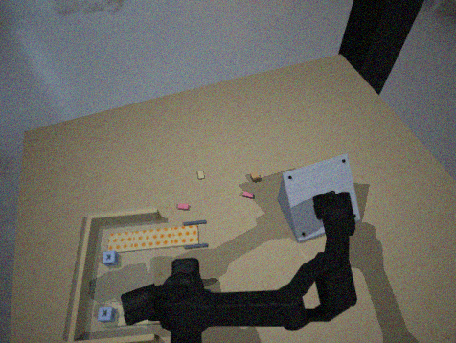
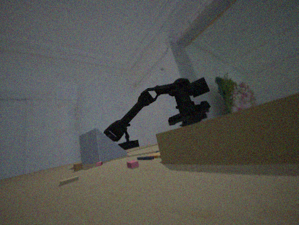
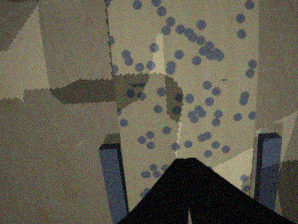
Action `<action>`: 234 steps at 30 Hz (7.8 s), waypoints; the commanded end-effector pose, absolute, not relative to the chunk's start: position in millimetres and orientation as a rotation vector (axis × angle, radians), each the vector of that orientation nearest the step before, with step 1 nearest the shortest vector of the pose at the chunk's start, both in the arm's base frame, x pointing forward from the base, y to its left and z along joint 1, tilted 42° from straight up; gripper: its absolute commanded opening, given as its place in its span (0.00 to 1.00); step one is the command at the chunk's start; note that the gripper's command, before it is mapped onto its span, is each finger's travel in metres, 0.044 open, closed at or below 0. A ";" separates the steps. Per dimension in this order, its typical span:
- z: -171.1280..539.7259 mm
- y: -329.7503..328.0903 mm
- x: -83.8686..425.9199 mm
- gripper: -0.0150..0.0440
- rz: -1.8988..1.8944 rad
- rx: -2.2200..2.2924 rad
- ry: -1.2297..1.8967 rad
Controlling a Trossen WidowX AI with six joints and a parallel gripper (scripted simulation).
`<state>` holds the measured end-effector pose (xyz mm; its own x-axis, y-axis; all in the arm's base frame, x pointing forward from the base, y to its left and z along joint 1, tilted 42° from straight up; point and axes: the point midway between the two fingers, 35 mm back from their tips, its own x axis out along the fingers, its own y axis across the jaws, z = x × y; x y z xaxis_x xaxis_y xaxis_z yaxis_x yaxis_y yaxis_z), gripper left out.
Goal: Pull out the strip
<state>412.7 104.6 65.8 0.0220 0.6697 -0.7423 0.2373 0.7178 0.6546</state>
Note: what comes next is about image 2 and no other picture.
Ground cream strip with orange dots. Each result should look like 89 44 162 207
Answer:
147 152 161 158

